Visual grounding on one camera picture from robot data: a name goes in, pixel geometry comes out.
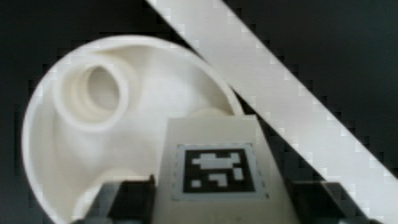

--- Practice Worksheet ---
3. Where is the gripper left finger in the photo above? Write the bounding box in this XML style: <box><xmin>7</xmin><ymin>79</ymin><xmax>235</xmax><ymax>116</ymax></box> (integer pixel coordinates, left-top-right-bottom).
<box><xmin>71</xmin><ymin>176</ymin><xmax>157</xmax><ymax>224</ymax></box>

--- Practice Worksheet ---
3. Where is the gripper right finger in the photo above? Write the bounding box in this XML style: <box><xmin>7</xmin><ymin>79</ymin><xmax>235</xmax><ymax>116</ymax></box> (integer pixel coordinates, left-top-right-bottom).
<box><xmin>292</xmin><ymin>181</ymin><xmax>384</xmax><ymax>224</ymax></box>

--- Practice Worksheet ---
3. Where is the white stool leg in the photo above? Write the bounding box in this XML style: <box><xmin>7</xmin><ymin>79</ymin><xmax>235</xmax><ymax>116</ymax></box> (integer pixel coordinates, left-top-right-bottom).
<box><xmin>153</xmin><ymin>116</ymin><xmax>300</xmax><ymax>224</ymax></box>

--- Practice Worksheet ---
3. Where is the white round stool seat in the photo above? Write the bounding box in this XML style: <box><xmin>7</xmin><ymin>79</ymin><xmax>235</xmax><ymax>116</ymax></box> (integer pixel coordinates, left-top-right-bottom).
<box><xmin>21</xmin><ymin>35</ymin><xmax>244</xmax><ymax>224</ymax></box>

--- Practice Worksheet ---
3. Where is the white L-shaped fence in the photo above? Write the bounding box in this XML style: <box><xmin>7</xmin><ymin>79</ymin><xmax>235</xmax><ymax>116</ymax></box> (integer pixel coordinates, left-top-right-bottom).
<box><xmin>146</xmin><ymin>0</ymin><xmax>398</xmax><ymax>224</ymax></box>

